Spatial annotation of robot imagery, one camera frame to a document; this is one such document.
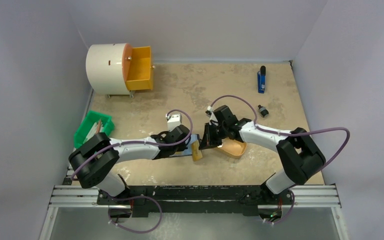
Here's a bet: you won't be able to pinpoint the green plastic bin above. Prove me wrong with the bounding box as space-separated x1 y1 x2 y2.
73 110 115 149

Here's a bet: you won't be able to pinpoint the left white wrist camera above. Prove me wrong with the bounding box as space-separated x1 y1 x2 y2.
166 113 182 132

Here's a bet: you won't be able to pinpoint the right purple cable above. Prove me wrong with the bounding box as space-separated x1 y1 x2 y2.
207 95 351 173

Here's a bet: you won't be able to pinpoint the blue black utility tool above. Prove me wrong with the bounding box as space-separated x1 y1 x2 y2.
257 65 266 94

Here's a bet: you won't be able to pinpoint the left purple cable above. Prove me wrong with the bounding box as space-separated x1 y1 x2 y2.
70 109 194 181

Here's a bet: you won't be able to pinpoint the tan oval plastic tray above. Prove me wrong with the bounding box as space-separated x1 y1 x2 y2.
214 138 247 159

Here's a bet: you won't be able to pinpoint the white cylindrical drawer cabinet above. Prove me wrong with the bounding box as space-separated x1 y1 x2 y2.
85 43 133 96

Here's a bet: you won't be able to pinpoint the sticks in green bin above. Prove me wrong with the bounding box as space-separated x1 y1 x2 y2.
89 119 103 136

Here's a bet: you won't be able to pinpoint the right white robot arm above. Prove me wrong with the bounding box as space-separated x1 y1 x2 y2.
199 105 326 204

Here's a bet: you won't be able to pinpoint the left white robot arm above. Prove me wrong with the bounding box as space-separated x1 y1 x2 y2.
68 124 191 205

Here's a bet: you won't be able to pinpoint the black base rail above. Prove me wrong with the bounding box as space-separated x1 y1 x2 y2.
97 185 293 219

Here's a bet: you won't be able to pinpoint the blue leather card holder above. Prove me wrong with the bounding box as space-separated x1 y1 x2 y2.
174 134 200 157

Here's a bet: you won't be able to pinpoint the orange plastic drawer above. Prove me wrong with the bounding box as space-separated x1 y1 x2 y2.
125 46 154 91

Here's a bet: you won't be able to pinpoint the purple cable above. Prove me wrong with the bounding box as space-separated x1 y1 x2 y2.
70 109 194 181
207 95 351 173

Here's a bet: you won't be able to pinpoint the small black grey knob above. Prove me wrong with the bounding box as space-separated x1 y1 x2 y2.
257 104 269 118

